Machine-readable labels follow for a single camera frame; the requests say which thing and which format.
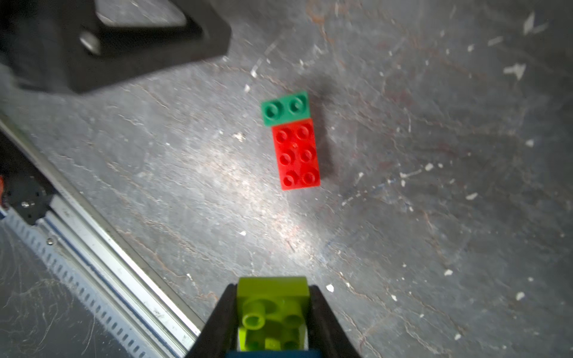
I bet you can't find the lime green lego brick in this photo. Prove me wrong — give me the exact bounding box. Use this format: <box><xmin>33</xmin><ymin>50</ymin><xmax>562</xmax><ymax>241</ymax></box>
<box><xmin>237</xmin><ymin>276</ymin><xmax>310</xmax><ymax>351</ymax></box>

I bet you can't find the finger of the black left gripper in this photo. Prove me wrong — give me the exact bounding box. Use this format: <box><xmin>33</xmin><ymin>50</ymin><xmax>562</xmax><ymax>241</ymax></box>
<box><xmin>1</xmin><ymin>1</ymin><xmax>231</xmax><ymax>94</ymax></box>

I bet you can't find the blue lego brick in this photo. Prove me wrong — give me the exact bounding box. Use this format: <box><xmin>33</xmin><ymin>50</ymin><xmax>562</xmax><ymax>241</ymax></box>
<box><xmin>225</xmin><ymin>350</ymin><xmax>323</xmax><ymax>358</ymax></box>

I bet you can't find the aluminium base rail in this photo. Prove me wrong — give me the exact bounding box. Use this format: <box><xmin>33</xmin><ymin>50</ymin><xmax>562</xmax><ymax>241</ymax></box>
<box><xmin>1</xmin><ymin>117</ymin><xmax>203</xmax><ymax>357</ymax></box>

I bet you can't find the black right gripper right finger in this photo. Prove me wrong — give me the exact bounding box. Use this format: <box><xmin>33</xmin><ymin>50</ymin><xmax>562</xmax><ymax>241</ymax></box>
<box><xmin>307</xmin><ymin>285</ymin><xmax>361</xmax><ymax>358</ymax></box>

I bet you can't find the red lego brick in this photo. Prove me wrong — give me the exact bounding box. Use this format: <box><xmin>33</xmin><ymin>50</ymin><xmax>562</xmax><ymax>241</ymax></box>
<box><xmin>272</xmin><ymin>119</ymin><xmax>321</xmax><ymax>191</ymax></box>

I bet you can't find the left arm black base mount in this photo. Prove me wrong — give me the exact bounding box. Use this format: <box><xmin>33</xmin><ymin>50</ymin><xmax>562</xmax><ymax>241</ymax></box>
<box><xmin>1</xmin><ymin>133</ymin><xmax>58</xmax><ymax>225</ymax></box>

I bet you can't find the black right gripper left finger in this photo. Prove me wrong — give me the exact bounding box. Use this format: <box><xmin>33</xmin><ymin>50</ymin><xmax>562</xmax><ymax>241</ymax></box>
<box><xmin>185</xmin><ymin>284</ymin><xmax>238</xmax><ymax>358</ymax></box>

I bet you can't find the dark green lego brick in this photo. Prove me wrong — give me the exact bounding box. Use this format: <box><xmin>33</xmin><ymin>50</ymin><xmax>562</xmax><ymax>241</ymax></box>
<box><xmin>261</xmin><ymin>91</ymin><xmax>311</xmax><ymax>127</ymax></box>

